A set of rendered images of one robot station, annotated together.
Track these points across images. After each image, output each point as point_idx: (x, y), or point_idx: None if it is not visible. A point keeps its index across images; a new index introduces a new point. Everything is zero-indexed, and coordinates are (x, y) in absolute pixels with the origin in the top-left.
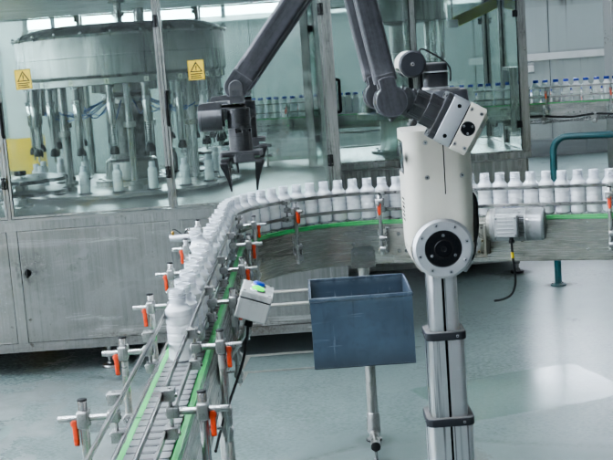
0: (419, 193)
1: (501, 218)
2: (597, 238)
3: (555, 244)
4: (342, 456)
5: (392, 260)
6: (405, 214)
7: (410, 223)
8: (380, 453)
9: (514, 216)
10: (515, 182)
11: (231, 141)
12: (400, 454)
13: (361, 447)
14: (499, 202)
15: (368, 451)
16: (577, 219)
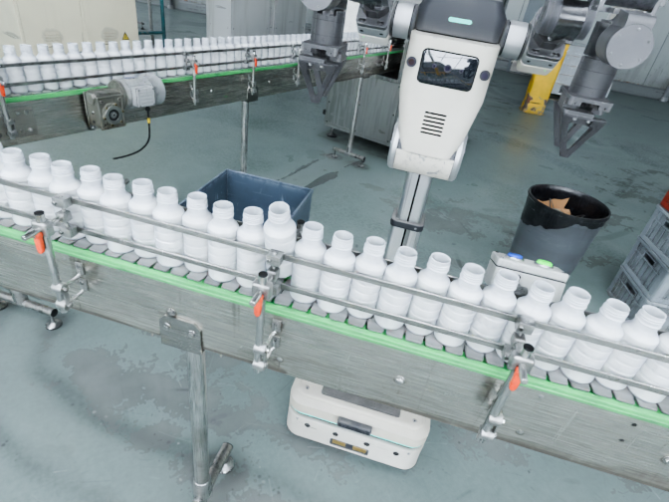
0: (478, 111)
1: (142, 90)
2: (180, 97)
3: (154, 105)
4: (5, 337)
5: (16, 142)
6: (446, 129)
7: (458, 139)
8: (33, 314)
9: (151, 87)
10: (118, 52)
11: (608, 82)
12: (54, 306)
13: (3, 319)
14: (108, 71)
15: (18, 319)
16: (168, 83)
